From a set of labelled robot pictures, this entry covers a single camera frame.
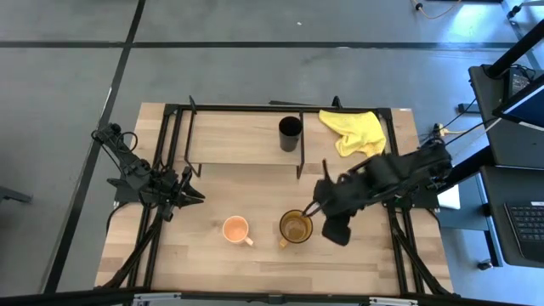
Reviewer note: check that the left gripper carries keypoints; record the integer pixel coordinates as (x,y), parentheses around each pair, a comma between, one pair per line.
(172,189)

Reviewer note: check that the black table frame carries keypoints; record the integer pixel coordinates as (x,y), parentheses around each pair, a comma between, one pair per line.
(255,108)

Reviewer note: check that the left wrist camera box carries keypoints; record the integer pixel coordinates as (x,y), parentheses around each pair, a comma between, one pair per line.
(167,212)

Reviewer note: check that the yellow power plug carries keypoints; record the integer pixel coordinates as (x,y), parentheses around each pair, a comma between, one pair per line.
(440,128)

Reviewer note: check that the small peach cup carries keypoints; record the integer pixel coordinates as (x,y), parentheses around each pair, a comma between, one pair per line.
(235,229)

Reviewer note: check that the black desk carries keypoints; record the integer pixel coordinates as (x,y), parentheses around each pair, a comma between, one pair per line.
(510,149)

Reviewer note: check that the grey furniture leg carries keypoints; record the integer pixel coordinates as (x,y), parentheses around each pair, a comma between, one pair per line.
(13,195)

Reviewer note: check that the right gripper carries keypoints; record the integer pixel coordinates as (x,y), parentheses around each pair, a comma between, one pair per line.
(340,193)

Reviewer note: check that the black diagonal pole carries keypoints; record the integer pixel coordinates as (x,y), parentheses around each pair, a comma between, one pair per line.
(514,53)

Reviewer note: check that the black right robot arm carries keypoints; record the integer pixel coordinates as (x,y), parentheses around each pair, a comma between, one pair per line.
(408,166)

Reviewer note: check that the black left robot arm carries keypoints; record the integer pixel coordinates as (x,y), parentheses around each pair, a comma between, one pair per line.
(127,163)

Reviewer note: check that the wooden shelf black frame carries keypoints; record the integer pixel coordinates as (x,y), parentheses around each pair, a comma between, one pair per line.
(238,140)

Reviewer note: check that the tall black cup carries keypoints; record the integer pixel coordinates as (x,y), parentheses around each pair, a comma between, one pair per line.
(290,140)

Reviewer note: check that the yellow enamel mug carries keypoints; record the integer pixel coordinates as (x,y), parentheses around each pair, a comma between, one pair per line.
(295,231)

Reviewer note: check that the black keyboard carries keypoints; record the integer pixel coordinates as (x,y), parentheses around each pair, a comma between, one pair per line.
(529,225)

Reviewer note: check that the white paper sheet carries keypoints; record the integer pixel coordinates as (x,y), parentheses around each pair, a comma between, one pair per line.
(450,197)

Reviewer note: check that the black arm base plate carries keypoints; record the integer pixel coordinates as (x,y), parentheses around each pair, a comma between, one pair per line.
(425,202)
(123,195)

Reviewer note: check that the black caster wheel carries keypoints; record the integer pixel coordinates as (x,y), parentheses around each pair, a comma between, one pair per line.
(484,265)

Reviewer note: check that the yellow cloth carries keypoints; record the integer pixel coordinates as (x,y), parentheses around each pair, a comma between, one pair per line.
(357,132)

